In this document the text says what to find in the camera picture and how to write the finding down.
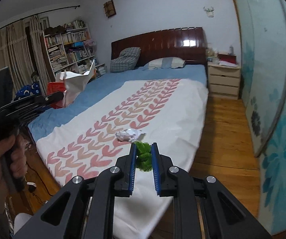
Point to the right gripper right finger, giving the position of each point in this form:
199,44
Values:
203,208

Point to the dark red wooden headboard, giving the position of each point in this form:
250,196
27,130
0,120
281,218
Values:
185,43

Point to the large white paper sheet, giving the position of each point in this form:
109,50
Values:
74,83

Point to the white wall hook ornament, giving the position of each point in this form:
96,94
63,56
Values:
209,11

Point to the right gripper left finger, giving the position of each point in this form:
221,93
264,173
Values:
84,208

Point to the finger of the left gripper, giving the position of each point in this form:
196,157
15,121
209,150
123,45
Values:
50,99

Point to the person's left hand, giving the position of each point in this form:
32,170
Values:
18,166

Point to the glass sliding wardrobe door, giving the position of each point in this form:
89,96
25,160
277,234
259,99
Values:
263,39

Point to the grey checked pillow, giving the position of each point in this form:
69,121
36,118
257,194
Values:
126,60

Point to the bed with patterned cover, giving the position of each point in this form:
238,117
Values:
167,105

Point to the green fuzzy pipe cleaner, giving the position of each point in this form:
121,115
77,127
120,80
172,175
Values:
143,156

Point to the blue moon pattern cloth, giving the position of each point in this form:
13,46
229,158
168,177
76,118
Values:
28,90

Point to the red plastic trash basket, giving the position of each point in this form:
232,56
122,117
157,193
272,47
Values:
56,87

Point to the beige curtains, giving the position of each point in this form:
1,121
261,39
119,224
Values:
21,52

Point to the white bookshelf with books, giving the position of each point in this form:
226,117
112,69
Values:
69,47

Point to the beige bedside drawer cabinet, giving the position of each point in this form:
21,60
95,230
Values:
223,81

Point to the white striped pillow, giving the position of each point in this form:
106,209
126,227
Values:
165,63

